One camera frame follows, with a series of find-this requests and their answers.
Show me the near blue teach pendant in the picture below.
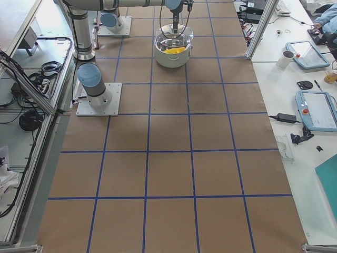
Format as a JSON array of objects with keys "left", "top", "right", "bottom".
[{"left": 295, "top": 91, "right": 336, "bottom": 132}]

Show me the coiled black cable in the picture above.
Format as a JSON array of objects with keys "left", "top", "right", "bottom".
[{"left": 18, "top": 109, "right": 44, "bottom": 132}]

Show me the clear plastic holder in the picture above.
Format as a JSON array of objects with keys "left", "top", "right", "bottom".
[{"left": 275, "top": 135, "right": 294, "bottom": 162}]

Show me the black round disc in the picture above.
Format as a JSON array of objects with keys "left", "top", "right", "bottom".
[{"left": 296, "top": 80, "right": 313, "bottom": 90}]

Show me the blue teach pendant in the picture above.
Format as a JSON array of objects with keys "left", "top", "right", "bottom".
[
  {"left": 295, "top": 91, "right": 336, "bottom": 132},
  {"left": 285, "top": 41, "right": 330, "bottom": 70}
]

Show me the white mug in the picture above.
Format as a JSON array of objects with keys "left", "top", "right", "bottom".
[{"left": 276, "top": 50, "right": 294, "bottom": 69}]

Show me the far blue teach pendant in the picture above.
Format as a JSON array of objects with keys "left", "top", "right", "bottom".
[{"left": 285, "top": 41, "right": 330, "bottom": 70}]

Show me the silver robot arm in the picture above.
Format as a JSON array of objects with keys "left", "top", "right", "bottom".
[
  {"left": 100, "top": 8, "right": 123, "bottom": 32},
  {"left": 57, "top": 0, "right": 189, "bottom": 62}
]

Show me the aluminium frame post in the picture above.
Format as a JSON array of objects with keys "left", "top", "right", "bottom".
[{"left": 245, "top": 0, "right": 278, "bottom": 60}]

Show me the black bracket part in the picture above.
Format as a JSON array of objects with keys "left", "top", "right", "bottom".
[{"left": 290, "top": 126, "right": 314, "bottom": 145}]

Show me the teal board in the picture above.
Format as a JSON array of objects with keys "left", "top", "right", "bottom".
[{"left": 315, "top": 155, "right": 336, "bottom": 216}]

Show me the glass pot lid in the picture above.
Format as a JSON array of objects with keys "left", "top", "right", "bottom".
[{"left": 155, "top": 24, "right": 194, "bottom": 47}]

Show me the black pen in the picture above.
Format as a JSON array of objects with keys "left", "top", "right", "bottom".
[{"left": 314, "top": 80, "right": 323, "bottom": 92}]

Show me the brown paper table mat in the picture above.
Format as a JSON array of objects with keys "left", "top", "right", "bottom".
[{"left": 37, "top": 1, "right": 306, "bottom": 252}]

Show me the white cooking pot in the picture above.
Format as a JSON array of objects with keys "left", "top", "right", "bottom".
[{"left": 154, "top": 39, "right": 192, "bottom": 68}]

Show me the black power adapter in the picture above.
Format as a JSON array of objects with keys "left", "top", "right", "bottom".
[{"left": 276, "top": 113, "right": 298, "bottom": 124}]

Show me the yellow toy corn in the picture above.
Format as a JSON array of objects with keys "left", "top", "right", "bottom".
[{"left": 163, "top": 47, "right": 186, "bottom": 54}]

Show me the white crumpled cloth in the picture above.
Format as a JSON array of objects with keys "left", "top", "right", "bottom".
[{"left": 0, "top": 146, "right": 19, "bottom": 196}]

